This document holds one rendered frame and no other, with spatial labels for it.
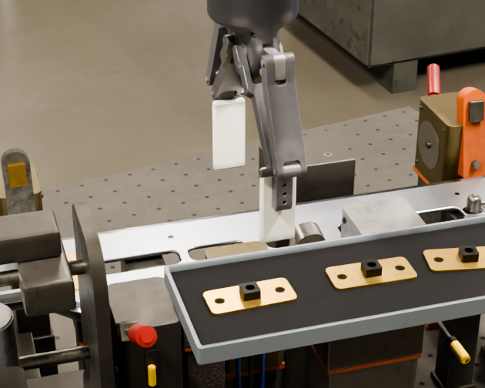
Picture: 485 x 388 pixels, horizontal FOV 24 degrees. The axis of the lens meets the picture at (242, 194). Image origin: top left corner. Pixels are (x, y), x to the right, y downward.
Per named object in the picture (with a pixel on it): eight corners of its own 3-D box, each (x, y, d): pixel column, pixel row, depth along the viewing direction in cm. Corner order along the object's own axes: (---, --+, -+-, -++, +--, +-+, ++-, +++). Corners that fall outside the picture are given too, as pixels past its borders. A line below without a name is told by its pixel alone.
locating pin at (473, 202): (475, 215, 154) (478, 189, 152) (481, 222, 152) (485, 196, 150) (461, 217, 153) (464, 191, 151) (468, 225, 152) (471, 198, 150)
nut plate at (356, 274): (403, 258, 112) (404, 248, 111) (418, 279, 109) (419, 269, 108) (323, 270, 110) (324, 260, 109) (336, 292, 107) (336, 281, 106)
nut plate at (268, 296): (285, 279, 109) (285, 269, 108) (298, 300, 106) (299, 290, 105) (202, 294, 106) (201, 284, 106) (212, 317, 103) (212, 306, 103)
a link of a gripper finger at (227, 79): (229, 47, 93) (225, 32, 93) (205, 103, 103) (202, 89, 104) (273, 41, 94) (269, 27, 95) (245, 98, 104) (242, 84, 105)
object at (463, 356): (425, 302, 134) (426, 294, 133) (470, 363, 124) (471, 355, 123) (416, 304, 134) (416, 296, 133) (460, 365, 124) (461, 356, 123)
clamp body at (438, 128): (438, 278, 192) (459, 82, 174) (475, 324, 180) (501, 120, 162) (392, 285, 190) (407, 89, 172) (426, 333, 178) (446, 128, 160)
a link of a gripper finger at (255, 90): (275, 44, 94) (279, 38, 92) (304, 172, 92) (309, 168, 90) (231, 49, 93) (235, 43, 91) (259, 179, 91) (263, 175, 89)
